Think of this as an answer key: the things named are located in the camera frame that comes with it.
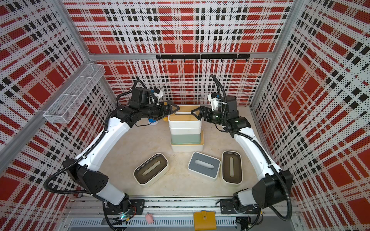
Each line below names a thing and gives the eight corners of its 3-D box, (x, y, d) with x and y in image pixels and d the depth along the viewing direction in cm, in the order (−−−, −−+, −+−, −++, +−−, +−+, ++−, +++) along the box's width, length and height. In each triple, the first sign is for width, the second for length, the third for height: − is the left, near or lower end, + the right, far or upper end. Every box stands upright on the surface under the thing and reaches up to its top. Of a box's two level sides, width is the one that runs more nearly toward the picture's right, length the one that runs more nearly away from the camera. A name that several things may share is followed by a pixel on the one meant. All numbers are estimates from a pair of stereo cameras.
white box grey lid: (186, 172, 87) (186, 169, 83) (193, 154, 95) (193, 150, 91) (216, 183, 83) (217, 180, 79) (220, 162, 91) (221, 159, 87)
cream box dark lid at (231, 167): (220, 184, 82) (222, 181, 77) (221, 154, 95) (222, 149, 90) (241, 187, 81) (244, 184, 76) (238, 156, 93) (241, 152, 89)
